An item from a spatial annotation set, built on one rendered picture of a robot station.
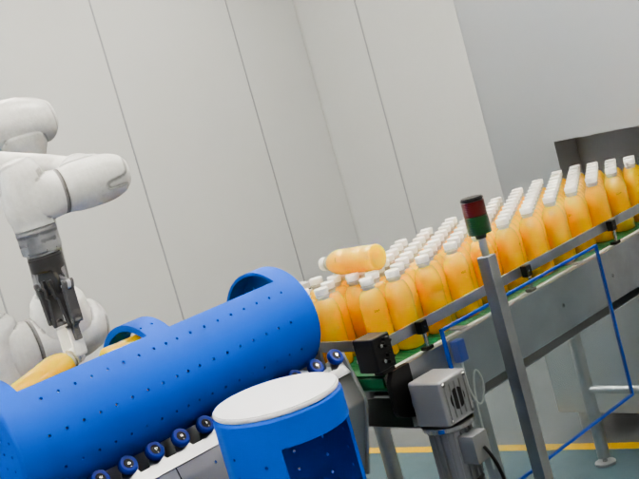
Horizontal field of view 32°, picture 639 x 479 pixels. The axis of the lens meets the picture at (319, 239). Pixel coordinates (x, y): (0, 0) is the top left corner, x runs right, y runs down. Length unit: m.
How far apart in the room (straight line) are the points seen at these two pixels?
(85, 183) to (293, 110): 5.27
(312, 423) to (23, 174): 0.81
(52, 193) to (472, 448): 1.20
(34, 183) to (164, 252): 4.17
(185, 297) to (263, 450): 4.42
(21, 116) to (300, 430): 1.19
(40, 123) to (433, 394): 1.23
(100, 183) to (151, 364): 0.41
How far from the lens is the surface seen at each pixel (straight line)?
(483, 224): 2.94
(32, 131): 3.01
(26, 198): 2.46
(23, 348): 3.14
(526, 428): 3.09
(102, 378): 2.45
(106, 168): 2.52
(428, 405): 2.86
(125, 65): 6.67
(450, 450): 2.89
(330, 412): 2.32
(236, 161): 7.16
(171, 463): 2.57
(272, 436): 2.28
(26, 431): 2.35
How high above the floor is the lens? 1.62
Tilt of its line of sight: 7 degrees down
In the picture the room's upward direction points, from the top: 16 degrees counter-clockwise
